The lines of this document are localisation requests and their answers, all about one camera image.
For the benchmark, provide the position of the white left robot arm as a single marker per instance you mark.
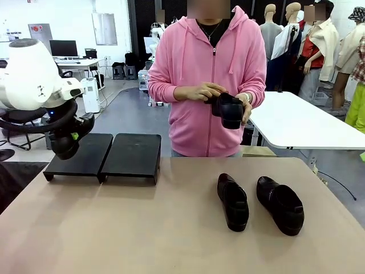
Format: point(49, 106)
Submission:
point(25, 74)

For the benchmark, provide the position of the person's right hand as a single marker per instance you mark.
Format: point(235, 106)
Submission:
point(196, 91)

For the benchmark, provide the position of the white folding table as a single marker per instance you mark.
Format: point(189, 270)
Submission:
point(299, 122)

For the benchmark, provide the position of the lit computer case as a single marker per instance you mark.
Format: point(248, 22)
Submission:
point(143, 81)

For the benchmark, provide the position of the person in pink hoodie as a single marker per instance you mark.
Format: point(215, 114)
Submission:
point(194, 57)

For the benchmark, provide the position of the black mesh partition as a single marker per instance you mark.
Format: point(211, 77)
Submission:
point(142, 17)

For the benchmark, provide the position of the person's left hand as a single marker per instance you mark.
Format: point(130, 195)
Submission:
point(247, 112)

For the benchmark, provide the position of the person in plaid shirt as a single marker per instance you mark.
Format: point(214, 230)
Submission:
point(159, 24)

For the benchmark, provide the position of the black mesh office chair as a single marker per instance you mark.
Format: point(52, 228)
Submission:
point(17, 114)
point(65, 74)

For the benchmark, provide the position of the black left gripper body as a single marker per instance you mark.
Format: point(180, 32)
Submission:
point(58, 114)

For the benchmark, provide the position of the person's left forearm pink sleeve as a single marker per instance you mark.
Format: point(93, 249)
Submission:
point(258, 97)

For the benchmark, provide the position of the mannequin with white garment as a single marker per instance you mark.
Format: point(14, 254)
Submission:
point(285, 42)

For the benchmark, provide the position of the mannequin in grey shirt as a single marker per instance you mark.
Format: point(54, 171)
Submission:
point(269, 34)

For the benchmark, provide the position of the black floor mat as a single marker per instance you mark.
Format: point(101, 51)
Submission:
point(14, 182)

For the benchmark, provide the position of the black shoe stand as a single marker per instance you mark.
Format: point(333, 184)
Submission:
point(85, 160)
point(134, 157)

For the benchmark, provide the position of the mannequin with bucket hat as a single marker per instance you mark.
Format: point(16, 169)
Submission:
point(350, 48)

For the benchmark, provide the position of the cardboard box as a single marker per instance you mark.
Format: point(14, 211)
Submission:
point(259, 151)

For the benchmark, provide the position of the black printer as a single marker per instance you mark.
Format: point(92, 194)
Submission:
point(90, 53)

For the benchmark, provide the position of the white air purifier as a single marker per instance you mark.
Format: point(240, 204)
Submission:
point(91, 100)

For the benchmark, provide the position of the person's right forearm pink sleeve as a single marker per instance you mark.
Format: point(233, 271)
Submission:
point(162, 92)

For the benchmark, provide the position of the grey wall cabinet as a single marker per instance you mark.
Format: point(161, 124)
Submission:
point(42, 31)

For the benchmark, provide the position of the black bag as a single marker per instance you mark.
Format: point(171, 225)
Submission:
point(132, 58)

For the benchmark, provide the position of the small white robot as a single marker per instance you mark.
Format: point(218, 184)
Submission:
point(156, 40)

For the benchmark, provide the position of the white wrist watch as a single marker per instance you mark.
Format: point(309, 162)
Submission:
point(247, 97)

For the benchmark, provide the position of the black computer monitor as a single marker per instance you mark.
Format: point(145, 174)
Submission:
point(63, 48)

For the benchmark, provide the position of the mannequin with green trousers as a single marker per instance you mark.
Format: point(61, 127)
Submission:
point(356, 111)

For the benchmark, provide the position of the grey plastic basket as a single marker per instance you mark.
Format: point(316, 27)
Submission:
point(320, 98)

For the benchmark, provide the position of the white office desk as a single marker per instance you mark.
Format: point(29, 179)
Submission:
point(85, 61)

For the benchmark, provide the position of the black plastic stool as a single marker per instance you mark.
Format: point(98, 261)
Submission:
point(118, 68)
point(130, 72)

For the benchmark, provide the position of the mannequin in red top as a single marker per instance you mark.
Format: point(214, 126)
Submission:
point(328, 37)

